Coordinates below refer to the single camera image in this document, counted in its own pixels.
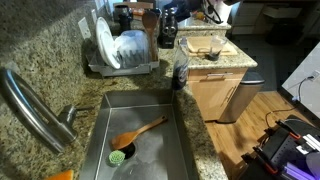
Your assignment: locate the wooden spoon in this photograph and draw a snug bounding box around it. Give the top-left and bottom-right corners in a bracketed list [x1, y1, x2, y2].
[142, 11, 158, 62]
[111, 116, 168, 150]

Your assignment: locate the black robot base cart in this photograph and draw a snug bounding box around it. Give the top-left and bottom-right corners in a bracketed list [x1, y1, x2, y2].
[237, 119, 320, 180]

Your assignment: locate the blue dish soap bottle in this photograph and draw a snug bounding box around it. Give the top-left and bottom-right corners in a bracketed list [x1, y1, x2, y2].
[172, 37, 189, 90]

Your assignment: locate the grey dish rack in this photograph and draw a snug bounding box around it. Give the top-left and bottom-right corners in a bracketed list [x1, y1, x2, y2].
[86, 50, 160, 77]

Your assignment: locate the wooden spoon in sink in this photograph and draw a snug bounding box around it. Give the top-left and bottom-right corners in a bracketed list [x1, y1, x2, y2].
[111, 116, 168, 150]

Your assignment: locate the clear blender cup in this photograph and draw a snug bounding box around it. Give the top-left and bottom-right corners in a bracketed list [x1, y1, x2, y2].
[208, 35, 227, 61]

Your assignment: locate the clear plastic container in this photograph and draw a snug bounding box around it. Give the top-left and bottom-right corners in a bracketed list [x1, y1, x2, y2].
[115, 30, 149, 68]

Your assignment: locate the upper wooden cutting board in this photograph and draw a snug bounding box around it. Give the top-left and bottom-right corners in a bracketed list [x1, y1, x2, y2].
[187, 36, 237, 56]

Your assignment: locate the stainless steel sink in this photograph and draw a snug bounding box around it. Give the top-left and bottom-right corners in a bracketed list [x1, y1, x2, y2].
[79, 90, 198, 180]

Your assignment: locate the black knife block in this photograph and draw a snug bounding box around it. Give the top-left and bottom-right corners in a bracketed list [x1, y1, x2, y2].
[158, 8, 178, 49]

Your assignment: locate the white plate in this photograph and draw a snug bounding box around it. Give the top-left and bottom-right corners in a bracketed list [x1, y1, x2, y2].
[96, 17, 121, 69]

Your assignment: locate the green sink scrubber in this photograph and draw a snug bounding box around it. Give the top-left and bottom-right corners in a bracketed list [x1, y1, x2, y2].
[108, 150, 125, 166]

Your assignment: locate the steel trash can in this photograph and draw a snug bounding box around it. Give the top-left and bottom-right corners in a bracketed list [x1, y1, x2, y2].
[217, 71, 265, 124]

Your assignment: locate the white paper towel roll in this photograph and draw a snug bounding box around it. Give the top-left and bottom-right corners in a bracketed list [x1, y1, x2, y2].
[208, 0, 232, 24]

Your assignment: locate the steel kitchen faucet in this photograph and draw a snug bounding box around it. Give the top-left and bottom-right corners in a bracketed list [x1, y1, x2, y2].
[0, 67, 91, 154]

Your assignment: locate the orange sponge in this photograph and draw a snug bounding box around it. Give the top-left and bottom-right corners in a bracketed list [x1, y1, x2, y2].
[44, 170, 74, 180]

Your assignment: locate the white wall outlet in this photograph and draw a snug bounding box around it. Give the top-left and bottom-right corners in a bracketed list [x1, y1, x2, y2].
[78, 17, 91, 39]

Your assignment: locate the black power cable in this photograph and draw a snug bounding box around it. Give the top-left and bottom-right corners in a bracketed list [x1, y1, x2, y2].
[264, 75, 316, 129]

